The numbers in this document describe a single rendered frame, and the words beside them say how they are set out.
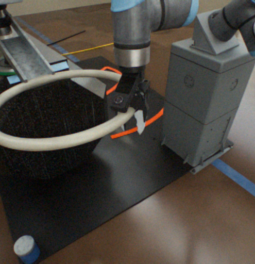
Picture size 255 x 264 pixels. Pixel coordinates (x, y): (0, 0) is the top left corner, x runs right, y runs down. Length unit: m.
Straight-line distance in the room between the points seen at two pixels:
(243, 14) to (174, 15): 0.85
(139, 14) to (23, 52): 0.71
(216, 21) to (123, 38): 1.00
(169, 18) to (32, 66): 0.65
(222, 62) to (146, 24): 0.86
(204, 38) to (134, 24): 0.96
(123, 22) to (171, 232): 1.24
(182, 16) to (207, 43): 0.85
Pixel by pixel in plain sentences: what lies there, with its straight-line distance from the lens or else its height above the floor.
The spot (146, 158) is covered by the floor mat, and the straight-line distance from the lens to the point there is 1.82.
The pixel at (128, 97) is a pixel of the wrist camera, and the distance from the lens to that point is 0.55.
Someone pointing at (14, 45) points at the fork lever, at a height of 0.99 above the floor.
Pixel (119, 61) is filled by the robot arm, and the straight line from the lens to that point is 0.57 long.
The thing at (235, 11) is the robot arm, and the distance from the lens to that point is 1.44.
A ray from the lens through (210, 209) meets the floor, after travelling 1.65.
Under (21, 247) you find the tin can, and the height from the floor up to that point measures 0.15.
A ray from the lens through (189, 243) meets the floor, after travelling 1.50.
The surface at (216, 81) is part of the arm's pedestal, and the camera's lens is 1.40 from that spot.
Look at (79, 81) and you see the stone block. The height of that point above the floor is 0.73.
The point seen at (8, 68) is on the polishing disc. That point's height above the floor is 0.87.
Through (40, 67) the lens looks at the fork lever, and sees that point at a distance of 1.04.
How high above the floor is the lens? 1.34
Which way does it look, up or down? 40 degrees down
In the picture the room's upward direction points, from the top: straight up
